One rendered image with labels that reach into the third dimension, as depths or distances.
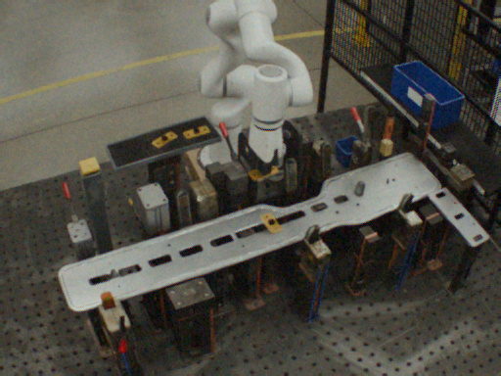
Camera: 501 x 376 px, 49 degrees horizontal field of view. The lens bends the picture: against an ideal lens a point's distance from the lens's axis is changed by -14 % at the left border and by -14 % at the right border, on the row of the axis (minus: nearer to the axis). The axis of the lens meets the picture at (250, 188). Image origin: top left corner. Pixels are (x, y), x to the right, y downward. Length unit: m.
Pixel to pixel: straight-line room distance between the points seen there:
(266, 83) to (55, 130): 2.76
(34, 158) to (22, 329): 2.00
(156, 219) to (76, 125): 2.31
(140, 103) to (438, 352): 2.88
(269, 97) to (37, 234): 1.23
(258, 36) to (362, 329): 1.05
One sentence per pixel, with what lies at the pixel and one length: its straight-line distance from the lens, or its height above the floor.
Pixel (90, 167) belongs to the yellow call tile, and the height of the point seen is 1.16.
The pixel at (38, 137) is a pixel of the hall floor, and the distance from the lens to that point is 4.14.
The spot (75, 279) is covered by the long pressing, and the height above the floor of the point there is 1.00.
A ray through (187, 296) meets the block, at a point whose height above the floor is 1.03.
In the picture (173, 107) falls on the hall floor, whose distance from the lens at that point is 4.19.
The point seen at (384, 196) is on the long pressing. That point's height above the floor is 1.00.
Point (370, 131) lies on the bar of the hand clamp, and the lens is 2.20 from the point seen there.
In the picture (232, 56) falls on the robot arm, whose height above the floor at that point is 1.36.
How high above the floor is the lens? 2.42
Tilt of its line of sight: 43 degrees down
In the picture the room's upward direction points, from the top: 3 degrees clockwise
